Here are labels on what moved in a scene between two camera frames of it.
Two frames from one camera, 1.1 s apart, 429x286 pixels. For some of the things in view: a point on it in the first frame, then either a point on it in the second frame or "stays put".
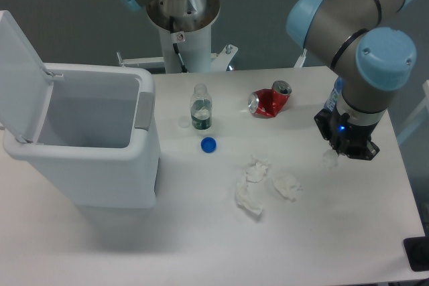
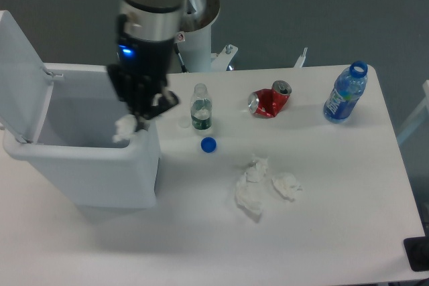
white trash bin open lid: (91, 128) stays put
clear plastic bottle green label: (201, 108) stays put
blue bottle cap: (208, 145) stays put
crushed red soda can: (268, 103) stays put
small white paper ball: (330, 159) → (126, 126)
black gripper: (350, 140) → (141, 74)
